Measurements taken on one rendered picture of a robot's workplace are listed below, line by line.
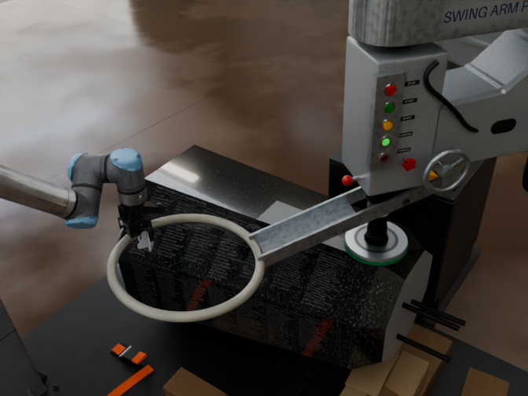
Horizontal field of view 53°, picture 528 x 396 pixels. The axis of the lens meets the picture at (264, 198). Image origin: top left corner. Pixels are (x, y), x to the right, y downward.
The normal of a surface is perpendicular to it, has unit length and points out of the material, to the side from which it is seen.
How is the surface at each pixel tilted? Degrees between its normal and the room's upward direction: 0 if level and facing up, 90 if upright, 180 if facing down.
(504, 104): 90
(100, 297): 0
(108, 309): 0
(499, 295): 0
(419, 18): 90
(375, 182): 90
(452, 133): 90
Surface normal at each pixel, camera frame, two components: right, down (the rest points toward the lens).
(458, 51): -0.87, 0.32
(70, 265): -0.05, -0.80
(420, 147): 0.26, 0.56
